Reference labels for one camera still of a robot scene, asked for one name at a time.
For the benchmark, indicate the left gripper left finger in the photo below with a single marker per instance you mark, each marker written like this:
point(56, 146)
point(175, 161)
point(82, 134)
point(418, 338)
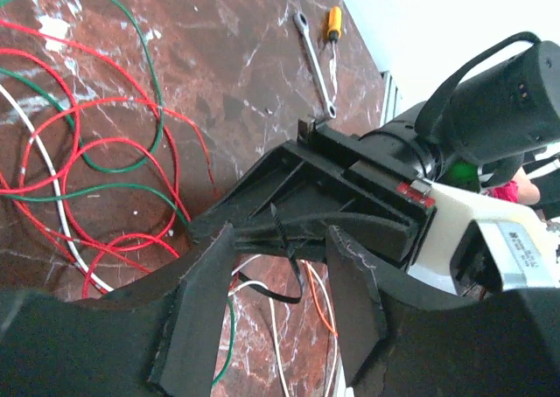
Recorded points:
point(157, 336)

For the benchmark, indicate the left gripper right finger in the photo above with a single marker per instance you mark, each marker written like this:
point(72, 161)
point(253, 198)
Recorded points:
point(401, 337)

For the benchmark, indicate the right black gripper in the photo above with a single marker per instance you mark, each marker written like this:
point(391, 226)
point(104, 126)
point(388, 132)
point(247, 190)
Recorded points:
point(361, 184)

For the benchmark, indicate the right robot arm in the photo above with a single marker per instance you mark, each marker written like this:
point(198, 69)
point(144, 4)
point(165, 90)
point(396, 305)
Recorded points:
point(492, 111)

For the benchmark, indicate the silver wrench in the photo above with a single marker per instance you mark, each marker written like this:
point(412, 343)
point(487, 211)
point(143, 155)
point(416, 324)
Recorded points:
point(302, 26)

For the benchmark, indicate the orange handle tool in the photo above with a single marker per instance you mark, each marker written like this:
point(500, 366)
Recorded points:
point(333, 34)

